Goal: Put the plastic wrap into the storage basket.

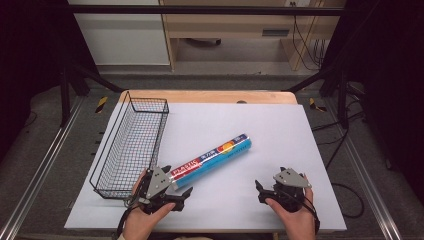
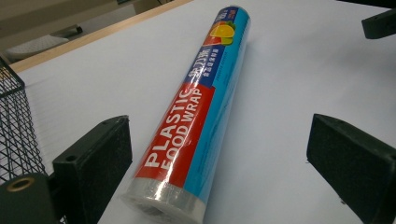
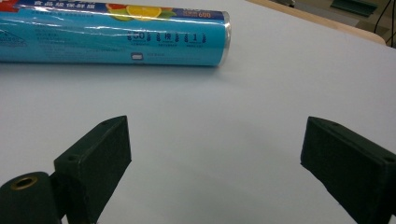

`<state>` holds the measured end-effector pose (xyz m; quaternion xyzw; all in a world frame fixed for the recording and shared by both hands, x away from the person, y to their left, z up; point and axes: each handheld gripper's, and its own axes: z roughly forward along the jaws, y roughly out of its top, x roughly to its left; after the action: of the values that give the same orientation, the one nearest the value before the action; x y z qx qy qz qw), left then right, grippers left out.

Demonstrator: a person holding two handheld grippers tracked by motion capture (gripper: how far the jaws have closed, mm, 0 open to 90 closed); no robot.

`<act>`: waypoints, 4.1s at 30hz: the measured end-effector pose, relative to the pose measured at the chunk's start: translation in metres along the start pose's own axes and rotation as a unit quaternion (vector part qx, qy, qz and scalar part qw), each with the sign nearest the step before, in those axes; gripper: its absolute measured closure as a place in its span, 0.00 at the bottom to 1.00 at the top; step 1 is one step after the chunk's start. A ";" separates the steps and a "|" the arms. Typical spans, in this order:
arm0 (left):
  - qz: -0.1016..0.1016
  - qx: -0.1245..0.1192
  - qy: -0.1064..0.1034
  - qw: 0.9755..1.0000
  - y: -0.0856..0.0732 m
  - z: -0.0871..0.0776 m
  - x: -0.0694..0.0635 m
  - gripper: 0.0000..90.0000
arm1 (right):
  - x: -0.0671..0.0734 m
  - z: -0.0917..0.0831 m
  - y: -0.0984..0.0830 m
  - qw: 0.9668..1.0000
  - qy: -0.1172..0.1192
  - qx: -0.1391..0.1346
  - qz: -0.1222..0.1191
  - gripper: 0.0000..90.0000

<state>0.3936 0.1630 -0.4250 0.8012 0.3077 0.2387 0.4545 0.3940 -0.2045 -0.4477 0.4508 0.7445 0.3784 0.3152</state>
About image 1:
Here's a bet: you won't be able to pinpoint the black metal frame bar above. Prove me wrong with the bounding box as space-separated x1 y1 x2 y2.
64 4 345 17

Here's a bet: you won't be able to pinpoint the dark curtain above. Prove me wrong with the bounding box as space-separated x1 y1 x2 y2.
0 0 100 163
319 0 424 196

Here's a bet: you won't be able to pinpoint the aluminium floor rail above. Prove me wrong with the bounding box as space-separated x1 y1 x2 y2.
0 95 85 240
323 98 404 240

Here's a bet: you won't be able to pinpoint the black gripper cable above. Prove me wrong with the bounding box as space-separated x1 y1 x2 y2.
283 189 321 234
115 196 143 239

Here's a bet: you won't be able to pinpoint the light wooden desk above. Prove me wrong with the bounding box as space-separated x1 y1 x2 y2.
159 0 348 72

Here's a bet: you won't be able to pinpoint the person's left hand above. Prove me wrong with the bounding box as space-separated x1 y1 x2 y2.
121 169 176 240

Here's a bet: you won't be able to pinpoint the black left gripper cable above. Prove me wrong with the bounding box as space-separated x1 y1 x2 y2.
115 196 143 239

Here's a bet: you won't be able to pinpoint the person's right hand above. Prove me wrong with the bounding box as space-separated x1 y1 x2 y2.
265 172 316 240

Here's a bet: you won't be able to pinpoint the white cabinet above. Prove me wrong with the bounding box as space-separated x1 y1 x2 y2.
67 0 171 67

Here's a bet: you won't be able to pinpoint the white table mat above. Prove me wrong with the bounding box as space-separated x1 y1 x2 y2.
63 102 348 233

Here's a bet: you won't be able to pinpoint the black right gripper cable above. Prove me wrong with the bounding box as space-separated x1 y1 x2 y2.
283 189 321 234

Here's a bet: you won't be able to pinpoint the black metal stand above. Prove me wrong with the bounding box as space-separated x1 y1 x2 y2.
285 59 352 130
59 61 125 128

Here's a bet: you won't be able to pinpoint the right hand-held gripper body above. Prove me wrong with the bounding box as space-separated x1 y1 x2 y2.
265 167 313 214

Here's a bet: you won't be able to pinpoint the black wire basket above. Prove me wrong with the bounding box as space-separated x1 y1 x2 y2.
88 91 170 201

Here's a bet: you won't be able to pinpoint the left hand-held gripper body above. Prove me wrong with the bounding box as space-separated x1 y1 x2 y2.
137 165 185 215

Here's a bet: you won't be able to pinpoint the blue cling film roll box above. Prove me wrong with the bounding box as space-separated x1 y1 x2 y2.
169 133 253 191

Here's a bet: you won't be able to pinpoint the black floor cable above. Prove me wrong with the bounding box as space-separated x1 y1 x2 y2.
311 106 365 220

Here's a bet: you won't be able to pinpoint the yellow black floor tape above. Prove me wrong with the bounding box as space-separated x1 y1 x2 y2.
95 96 109 115
308 97 328 113

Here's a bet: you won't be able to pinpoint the black hanging cables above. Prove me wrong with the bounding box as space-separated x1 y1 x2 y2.
289 1 327 72

